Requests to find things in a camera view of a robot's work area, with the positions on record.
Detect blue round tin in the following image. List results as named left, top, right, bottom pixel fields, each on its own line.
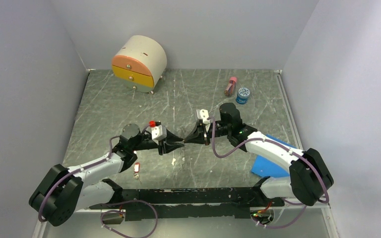
left=236, top=87, right=250, bottom=105

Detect blue foam sheet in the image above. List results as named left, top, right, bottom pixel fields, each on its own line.
left=251, top=134, right=293, bottom=179

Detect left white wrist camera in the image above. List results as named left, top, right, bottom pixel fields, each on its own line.
left=149, top=120, right=167, bottom=143

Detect round beige drawer box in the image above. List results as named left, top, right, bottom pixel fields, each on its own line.
left=111, top=35, right=167, bottom=94

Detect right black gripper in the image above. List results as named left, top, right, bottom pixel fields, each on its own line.
left=184, top=121, right=231, bottom=146

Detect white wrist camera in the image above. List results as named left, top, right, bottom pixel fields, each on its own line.
left=149, top=120, right=167, bottom=143
left=196, top=109, right=210, bottom=125

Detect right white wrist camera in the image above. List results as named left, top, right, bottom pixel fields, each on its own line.
left=196, top=109, right=210, bottom=125

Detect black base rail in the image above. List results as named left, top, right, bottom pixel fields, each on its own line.
left=91, top=187, right=284, bottom=221

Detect aluminium frame rail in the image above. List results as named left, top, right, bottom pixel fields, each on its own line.
left=40, top=187, right=331, bottom=214

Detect key with red label fob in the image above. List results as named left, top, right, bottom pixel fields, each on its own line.
left=133, top=162, right=140, bottom=180

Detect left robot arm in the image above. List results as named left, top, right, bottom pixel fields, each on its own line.
left=28, top=121, right=184, bottom=226

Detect pink capped brown vial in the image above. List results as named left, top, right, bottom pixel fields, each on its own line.
left=224, top=76, right=237, bottom=97

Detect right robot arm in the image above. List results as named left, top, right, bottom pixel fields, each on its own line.
left=184, top=103, right=334, bottom=206

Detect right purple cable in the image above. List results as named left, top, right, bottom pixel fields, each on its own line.
left=208, top=117, right=330, bottom=230

